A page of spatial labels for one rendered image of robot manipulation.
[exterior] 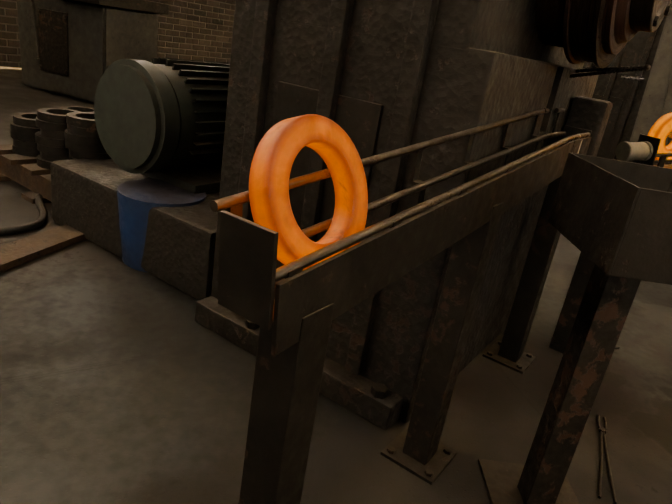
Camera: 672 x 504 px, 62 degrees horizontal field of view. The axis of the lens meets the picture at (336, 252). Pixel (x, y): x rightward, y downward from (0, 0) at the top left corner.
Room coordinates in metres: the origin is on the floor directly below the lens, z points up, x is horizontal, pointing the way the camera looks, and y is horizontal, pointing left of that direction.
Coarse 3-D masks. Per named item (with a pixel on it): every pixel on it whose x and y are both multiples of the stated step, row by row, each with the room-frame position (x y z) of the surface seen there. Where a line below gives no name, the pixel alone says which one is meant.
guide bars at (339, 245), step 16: (560, 144) 1.33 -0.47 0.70; (528, 160) 1.14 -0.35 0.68; (480, 176) 0.95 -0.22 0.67; (448, 192) 0.84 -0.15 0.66; (464, 192) 0.88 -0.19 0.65; (416, 208) 0.75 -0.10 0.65; (384, 224) 0.67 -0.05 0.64; (352, 240) 0.61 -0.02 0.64; (304, 256) 0.55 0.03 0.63; (320, 256) 0.56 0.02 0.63; (288, 272) 0.52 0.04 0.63
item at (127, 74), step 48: (96, 96) 1.95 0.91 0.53; (144, 96) 1.81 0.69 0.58; (192, 96) 1.93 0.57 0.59; (144, 144) 1.81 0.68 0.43; (192, 144) 1.91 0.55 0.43; (96, 192) 1.88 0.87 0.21; (192, 192) 1.90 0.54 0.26; (96, 240) 1.88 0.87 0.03; (192, 240) 1.61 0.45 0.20; (192, 288) 1.60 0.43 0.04
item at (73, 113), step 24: (24, 120) 2.41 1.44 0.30; (48, 120) 2.28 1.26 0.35; (72, 120) 2.14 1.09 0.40; (24, 144) 2.40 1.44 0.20; (48, 144) 2.27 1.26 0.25; (72, 144) 2.14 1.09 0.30; (96, 144) 2.15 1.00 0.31; (0, 168) 2.48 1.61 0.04; (24, 168) 2.24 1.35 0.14; (48, 168) 2.27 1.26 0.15; (48, 192) 2.23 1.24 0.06
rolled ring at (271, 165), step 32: (288, 128) 0.61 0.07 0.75; (320, 128) 0.65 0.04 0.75; (256, 160) 0.59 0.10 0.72; (288, 160) 0.60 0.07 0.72; (352, 160) 0.69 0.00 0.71; (256, 192) 0.57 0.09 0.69; (288, 192) 0.58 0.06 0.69; (352, 192) 0.68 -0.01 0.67; (288, 224) 0.57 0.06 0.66; (352, 224) 0.66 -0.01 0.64; (288, 256) 0.57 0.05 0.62
